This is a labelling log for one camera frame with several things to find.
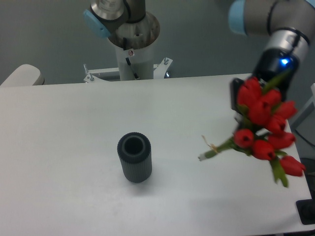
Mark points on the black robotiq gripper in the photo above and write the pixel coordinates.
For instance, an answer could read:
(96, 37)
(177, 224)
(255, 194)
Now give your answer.
(273, 62)

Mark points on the red tulip bouquet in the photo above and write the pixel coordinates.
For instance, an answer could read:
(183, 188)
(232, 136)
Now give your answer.
(261, 132)

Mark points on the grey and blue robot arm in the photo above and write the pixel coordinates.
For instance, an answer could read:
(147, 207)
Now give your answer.
(290, 24)

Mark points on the dark grey ribbed vase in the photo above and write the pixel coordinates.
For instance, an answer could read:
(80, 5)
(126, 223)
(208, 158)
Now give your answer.
(134, 151)

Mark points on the black box at table edge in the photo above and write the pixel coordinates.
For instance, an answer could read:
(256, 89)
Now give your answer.
(306, 211)

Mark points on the white furniture frame right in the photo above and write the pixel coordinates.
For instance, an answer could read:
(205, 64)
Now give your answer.
(305, 111)

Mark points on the white metal base frame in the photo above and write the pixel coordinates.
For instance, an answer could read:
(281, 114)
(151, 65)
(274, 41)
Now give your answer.
(112, 74)

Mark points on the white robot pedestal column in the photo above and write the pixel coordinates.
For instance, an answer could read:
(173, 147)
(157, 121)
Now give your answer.
(134, 47)

